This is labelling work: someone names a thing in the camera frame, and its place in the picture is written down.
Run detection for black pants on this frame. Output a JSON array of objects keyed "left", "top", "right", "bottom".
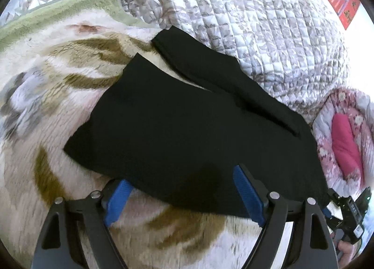
[{"left": 64, "top": 27, "right": 329, "bottom": 217}]

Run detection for floral fleece blanket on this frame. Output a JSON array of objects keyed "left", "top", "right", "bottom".
[{"left": 1, "top": 0, "right": 260, "bottom": 268}]

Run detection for pink floral folded quilt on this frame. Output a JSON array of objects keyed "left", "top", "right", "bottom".
[{"left": 313, "top": 88, "right": 373, "bottom": 196}]

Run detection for right hand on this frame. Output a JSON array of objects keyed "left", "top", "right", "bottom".
[{"left": 330, "top": 232, "right": 360, "bottom": 268}]

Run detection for quilted grey floral bedspread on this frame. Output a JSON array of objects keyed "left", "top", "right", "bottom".
[{"left": 1, "top": 0, "right": 347, "bottom": 122}]

